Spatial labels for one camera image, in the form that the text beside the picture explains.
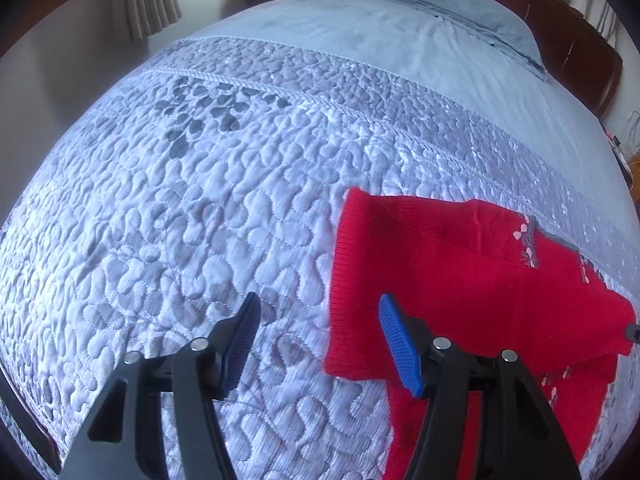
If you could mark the pale blue pillow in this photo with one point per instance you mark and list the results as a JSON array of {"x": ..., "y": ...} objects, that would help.
[{"x": 450, "y": 5}]

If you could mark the dark bed frame rail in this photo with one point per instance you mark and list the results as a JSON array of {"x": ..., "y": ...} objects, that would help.
[{"x": 22, "y": 422}]

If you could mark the white grey quilted bedspread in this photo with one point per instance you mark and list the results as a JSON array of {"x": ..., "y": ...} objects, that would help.
[{"x": 200, "y": 210}]

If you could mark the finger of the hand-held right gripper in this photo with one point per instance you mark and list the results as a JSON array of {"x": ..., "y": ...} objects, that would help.
[{"x": 633, "y": 333}]

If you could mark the pale blue bed sheet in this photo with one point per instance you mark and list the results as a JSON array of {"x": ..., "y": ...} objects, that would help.
[{"x": 375, "y": 35}]

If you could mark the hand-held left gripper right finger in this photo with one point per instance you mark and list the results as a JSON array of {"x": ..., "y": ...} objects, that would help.
[{"x": 400, "y": 345}]

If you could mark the red knitted sweater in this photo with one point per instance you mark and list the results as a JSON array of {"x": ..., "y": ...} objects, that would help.
[{"x": 450, "y": 270}]

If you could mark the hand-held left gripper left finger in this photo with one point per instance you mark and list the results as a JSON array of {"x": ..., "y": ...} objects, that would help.
[{"x": 240, "y": 345}]

